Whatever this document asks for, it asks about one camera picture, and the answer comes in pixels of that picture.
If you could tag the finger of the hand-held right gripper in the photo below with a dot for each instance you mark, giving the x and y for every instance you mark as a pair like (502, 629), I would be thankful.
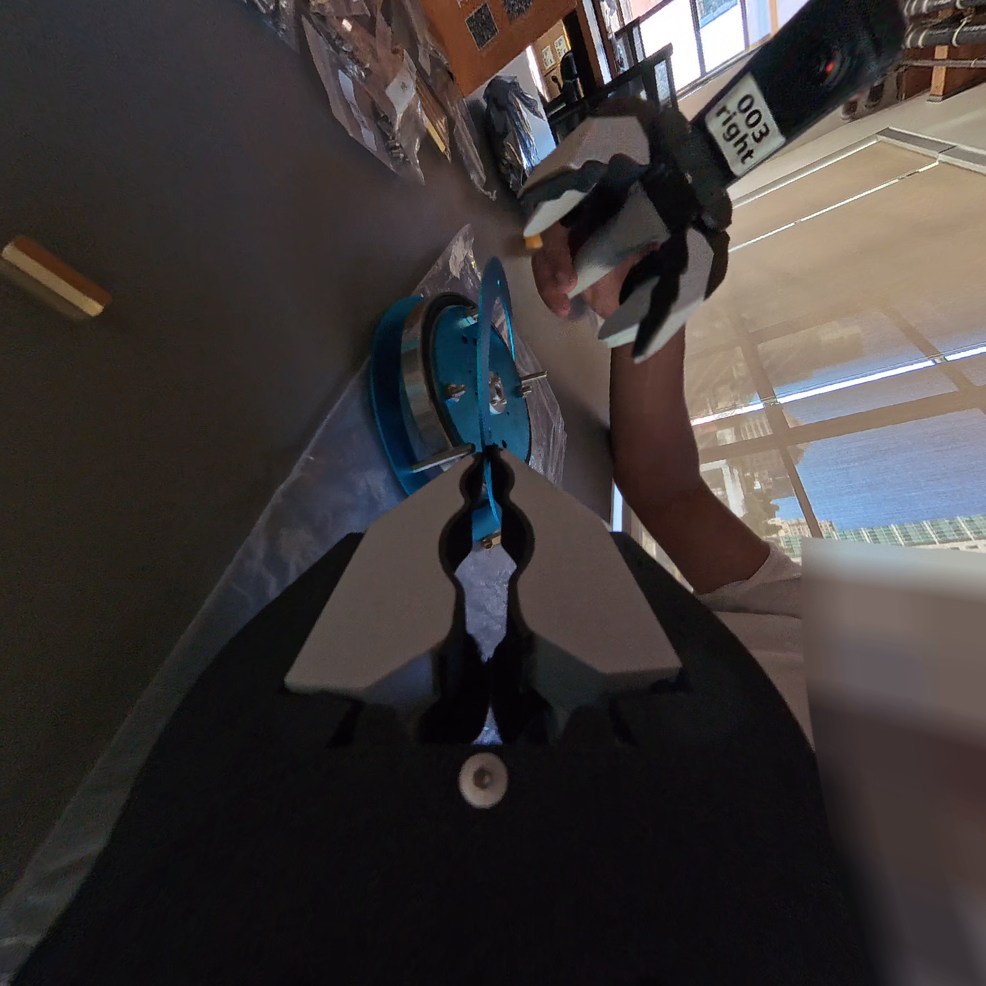
(624, 231)
(685, 293)

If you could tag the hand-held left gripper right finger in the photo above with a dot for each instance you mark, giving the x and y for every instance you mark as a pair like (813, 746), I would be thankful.
(601, 608)

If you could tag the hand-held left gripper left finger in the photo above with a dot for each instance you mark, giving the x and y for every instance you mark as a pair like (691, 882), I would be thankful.
(362, 616)

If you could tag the long silver screw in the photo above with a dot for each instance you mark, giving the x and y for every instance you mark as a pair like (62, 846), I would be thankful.
(535, 381)
(439, 460)

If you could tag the blue turntable bearing assembly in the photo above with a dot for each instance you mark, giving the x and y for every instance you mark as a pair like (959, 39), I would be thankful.
(470, 362)

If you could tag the brass hex standoff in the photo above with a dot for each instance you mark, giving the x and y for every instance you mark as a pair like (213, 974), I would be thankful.
(54, 277)

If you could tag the person's right forearm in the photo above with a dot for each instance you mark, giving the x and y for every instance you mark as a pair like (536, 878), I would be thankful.
(655, 447)

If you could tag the grey desk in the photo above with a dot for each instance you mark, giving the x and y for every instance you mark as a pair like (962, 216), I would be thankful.
(192, 385)

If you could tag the person's right hand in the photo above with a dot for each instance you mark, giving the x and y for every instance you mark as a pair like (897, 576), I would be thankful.
(554, 277)

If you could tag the large glass window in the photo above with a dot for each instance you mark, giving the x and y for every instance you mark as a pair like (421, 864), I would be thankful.
(716, 31)

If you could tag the clear plastic bag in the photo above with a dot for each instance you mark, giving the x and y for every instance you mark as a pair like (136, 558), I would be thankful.
(308, 524)

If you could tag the grey ceiling pipes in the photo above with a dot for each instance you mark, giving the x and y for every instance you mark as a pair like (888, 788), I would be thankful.
(947, 23)

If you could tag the bubble wrapped black part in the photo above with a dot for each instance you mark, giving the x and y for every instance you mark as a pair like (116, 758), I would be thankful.
(516, 131)

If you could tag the black chair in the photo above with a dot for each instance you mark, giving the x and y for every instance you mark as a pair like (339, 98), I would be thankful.
(655, 73)

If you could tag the beige roller blind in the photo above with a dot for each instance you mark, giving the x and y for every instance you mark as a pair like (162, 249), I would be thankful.
(847, 269)

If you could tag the orange cardboard box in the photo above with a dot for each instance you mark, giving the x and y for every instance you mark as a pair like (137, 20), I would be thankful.
(493, 38)

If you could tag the pile of small hardware bags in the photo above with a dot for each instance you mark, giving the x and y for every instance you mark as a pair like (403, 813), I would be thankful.
(370, 77)

